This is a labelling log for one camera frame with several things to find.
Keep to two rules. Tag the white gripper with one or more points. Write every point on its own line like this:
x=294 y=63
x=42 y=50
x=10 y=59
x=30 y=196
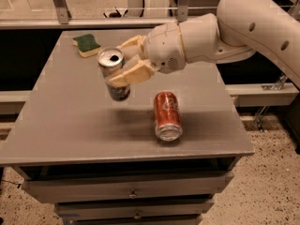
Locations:
x=163 y=48

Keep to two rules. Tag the green yellow sponge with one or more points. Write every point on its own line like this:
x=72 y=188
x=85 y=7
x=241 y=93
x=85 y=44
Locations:
x=86 y=45

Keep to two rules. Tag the grey drawer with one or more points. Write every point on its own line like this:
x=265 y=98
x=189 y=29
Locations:
x=135 y=209
x=128 y=187

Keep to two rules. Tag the red coca-cola can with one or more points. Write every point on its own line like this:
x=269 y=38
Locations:
x=168 y=126

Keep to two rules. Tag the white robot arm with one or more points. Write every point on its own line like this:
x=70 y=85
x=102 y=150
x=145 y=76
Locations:
x=239 y=29

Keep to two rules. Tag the metal railing frame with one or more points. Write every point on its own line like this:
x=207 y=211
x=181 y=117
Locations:
x=74 y=14

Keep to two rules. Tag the silver blue redbull can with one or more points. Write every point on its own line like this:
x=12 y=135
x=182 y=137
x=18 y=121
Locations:
x=110 y=60

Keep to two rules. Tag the grey drawer cabinet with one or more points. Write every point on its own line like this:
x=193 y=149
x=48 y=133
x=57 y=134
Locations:
x=70 y=128

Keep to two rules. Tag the top grey drawer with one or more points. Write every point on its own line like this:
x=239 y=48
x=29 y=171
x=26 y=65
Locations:
x=128 y=187

